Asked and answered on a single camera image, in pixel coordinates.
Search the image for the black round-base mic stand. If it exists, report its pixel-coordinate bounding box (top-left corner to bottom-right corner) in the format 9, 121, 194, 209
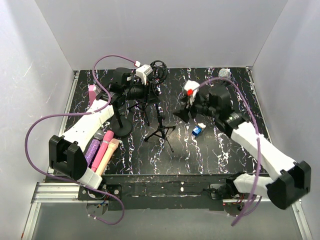
111, 105, 133, 138

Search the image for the aluminium rail frame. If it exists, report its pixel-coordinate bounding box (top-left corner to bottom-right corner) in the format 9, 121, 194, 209
20, 67, 313, 240

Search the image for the small silver-head microphone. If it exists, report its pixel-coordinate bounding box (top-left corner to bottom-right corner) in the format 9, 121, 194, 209
218, 68, 232, 80

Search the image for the purple glitter microphone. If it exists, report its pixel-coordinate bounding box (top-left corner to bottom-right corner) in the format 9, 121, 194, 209
85, 130, 104, 166

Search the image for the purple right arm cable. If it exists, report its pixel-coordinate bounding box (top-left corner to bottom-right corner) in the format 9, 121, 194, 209
187, 77, 262, 227

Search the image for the blue and white connector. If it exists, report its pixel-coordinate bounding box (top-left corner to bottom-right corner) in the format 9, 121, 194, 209
191, 123, 206, 138

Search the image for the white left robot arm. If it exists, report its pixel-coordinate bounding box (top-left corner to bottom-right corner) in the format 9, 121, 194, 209
49, 64, 159, 200

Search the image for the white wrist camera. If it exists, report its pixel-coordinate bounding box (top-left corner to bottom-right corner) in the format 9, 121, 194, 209
135, 64, 153, 85
183, 80, 200, 106

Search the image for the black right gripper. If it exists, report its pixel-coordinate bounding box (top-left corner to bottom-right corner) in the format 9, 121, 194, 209
172, 92, 218, 124

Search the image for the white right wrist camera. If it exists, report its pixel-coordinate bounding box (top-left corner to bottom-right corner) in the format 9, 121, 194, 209
183, 80, 200, 106

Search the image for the peach toy microphone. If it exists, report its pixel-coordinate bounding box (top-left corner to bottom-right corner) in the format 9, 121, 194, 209
95, 138, 120, 176

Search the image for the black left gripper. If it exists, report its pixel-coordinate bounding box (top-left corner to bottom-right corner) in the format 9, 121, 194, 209
123, 79, 161, 106

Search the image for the pink toy microphone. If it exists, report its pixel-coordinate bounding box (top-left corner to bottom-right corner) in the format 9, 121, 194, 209
91, 130, 114, 172

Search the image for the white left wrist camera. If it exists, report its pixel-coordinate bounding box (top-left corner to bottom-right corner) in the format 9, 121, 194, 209
135, 64, 153, 85

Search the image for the pink box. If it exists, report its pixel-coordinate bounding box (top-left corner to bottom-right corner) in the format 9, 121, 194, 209
88, 84, 100, 106

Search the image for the black tripod mic stand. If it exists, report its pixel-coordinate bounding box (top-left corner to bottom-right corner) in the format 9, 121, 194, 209
127, 100, 150, 127

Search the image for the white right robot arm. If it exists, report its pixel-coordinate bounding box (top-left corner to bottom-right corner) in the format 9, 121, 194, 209
174, 81, 312, 210

